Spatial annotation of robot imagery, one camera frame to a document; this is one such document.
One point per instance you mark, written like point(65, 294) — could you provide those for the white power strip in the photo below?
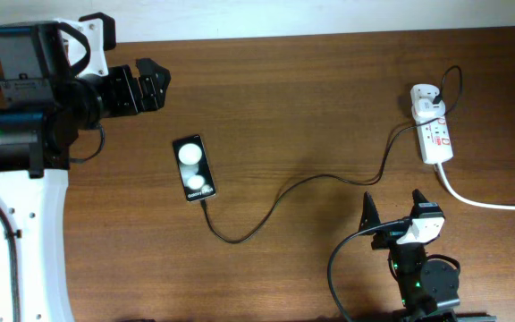
point(433, 135)

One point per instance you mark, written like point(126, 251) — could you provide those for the black Galaxy smartphone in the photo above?
point(194, 169)

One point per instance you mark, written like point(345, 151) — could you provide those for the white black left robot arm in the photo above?
point(55, 84)

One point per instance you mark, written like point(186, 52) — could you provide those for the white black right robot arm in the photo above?
point(428, 283)

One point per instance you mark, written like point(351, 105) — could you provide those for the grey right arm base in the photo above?
point(448, 316)

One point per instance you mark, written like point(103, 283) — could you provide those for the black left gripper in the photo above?
point(152, 97)

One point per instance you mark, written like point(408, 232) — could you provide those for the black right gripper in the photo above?
point(388, 235)

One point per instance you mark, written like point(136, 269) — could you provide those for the white USB charger adapter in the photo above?
point(424, 109)

